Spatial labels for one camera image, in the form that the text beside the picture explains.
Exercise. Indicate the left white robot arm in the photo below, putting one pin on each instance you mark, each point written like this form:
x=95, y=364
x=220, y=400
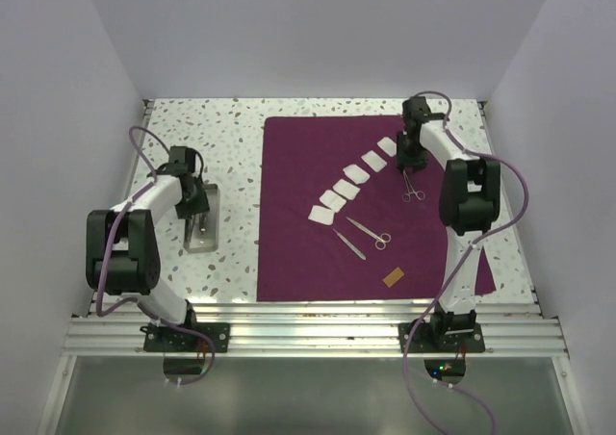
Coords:
x=123, y=262

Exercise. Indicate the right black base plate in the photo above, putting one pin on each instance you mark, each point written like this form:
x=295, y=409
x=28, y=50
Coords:
x=425, y=340

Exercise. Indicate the steel surgical scissors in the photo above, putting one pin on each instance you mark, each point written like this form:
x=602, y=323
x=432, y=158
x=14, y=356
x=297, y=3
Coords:
x=381, y=240

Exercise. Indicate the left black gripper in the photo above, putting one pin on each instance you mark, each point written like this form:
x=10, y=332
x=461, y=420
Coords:
x=200, y=206

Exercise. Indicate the metal instrument tray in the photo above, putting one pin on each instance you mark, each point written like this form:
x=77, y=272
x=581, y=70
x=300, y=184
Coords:
x=209, y=241

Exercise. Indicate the aluminium rail frame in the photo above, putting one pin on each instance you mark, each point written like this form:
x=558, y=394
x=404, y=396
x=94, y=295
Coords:
x=302, y=367

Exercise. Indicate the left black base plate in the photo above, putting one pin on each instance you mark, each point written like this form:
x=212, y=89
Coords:
x=164, y=339

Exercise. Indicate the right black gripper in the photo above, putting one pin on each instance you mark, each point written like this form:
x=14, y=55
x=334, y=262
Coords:
x=403, y=161

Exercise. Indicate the white gauze pad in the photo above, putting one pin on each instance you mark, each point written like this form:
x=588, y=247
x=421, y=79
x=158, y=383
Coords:
x=356, y=174
x=374, y=161
x=345, y=189
x=321, y=215
x=388, y=146
x=332, y=201

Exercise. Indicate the tan adhesive bandage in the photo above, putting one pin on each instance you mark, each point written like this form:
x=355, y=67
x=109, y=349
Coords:
x=393, y=277

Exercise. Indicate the purple cloth mat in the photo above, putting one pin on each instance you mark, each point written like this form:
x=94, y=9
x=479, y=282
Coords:
x=301, y=260

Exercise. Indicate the steel hemostat clamp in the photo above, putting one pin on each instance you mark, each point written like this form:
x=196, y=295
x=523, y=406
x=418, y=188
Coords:
x=411, y=193

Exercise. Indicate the steel scalpel handle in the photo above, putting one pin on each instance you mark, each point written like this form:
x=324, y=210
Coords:
x=355, y=250

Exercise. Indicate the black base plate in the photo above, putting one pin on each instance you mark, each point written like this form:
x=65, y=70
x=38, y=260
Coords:
x=425, y=340
x=164, y=339

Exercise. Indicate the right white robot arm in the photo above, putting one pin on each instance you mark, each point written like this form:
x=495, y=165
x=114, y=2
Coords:
x=469, y=200

